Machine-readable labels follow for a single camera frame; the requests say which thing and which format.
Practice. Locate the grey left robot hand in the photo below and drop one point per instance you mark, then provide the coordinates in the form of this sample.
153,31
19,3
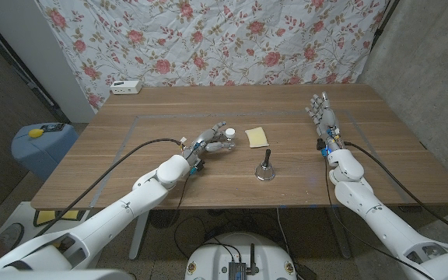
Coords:
206,138

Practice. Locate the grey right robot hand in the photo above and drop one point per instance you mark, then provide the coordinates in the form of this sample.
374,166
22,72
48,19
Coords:
327,120

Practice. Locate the clear white-capped medicine bottle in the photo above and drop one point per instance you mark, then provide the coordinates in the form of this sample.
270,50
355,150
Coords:
229,133

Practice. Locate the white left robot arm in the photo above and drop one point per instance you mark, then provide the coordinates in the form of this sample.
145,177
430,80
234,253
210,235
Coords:
115,218

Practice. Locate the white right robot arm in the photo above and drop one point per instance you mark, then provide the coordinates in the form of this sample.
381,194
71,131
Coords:
383,221

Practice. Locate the yellow sponge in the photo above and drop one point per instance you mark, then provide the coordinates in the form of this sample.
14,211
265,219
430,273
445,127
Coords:
256,137

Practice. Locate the round black floor object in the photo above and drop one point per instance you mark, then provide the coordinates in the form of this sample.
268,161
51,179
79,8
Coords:
164,218

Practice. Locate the white power strip box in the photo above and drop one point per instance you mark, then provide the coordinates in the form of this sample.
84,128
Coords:
125,87

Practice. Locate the floral backdrop cloth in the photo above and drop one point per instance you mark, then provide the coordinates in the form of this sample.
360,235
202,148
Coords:
208,39

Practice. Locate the black stand pole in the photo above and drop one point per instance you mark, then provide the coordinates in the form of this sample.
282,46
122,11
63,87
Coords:
383,23

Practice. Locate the grey table leg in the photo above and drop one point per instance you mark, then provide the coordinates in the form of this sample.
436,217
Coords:
340,237

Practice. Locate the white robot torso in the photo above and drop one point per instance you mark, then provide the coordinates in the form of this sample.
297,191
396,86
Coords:
216,256

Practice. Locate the white table leg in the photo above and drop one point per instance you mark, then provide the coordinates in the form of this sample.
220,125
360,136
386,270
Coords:
138,241

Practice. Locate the black flat device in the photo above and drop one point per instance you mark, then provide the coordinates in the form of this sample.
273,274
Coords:
53,127

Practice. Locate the blue round stool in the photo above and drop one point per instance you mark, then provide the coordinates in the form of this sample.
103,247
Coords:
41,155

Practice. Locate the small yellow object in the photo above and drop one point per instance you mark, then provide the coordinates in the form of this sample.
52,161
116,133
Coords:
36,133

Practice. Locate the yellow black floor mat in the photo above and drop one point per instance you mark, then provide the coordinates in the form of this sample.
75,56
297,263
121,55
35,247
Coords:
45,218

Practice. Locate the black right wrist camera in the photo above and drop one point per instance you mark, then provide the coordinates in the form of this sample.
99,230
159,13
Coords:
321,144

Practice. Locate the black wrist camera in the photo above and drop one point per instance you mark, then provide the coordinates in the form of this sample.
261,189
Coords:
321,144
197,168

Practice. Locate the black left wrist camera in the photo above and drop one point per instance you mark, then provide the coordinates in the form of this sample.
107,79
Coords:
197,168

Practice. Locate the black slanted frame bar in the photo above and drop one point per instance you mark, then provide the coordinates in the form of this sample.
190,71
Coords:
33,86

